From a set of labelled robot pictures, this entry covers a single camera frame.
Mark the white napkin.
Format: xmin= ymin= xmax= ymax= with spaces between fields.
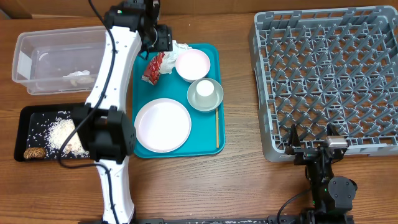
xmin=63 ymin=70 xmax=95 ymax=86
xmin=159 ymin=40 xmax=192 ymax=74

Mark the red snack wrapper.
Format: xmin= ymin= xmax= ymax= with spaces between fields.
xmin=141 ymin=52 xmax=165 ymax=85

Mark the white round plate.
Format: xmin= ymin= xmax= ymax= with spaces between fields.
xmin=134 ymin=98 xmax=192 ymax=153

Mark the white rice pile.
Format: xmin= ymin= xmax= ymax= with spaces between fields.
xmin=45 ymin=118 xmax=90 ymax=157

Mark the brown mushroom piece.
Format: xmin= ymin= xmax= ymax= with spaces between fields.
xmin=23 ymin=147 xmax=47 ymax=160

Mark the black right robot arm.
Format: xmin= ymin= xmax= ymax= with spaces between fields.
xmin=276 ymin=124 xmax=358 ymax=223

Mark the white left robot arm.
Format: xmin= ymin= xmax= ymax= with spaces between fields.
xmin=72 ymin=0 xmax=172 ymax=223

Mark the white round bowl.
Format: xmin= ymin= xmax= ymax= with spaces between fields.
xmin=175 ymin=49 xmax=211 ymax=83

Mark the grey dish rack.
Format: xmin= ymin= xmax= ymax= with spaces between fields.
xmin=248 ymin=6 xmax=397 ymax=162

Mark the white paper cup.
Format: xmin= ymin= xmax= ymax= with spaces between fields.
xmin=196 ymin=80 xmax=215 ymax=98

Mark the grey green bowl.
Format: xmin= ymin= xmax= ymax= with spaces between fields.
xmin=187 ymin=78 xmax=224 ymax=112

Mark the wooden chopstick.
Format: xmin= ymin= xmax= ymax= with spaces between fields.
xmin=215 ymin=108 xmax=220 ymax=149

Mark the teal plastic tray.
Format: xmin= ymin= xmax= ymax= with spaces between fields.
xmin=132 ymin=44 xmax=225 ymax=159

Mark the clear plastic bin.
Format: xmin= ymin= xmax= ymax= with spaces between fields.
xmin=12 ymin=26 xmax=106 ymax=95

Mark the black plastic tray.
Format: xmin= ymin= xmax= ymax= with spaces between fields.
xmin=14 ymin=103 xmax=89 ymax=162

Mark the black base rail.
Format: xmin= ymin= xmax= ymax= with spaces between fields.
xmin=135 ymin=215 xmax=354 ymax=224

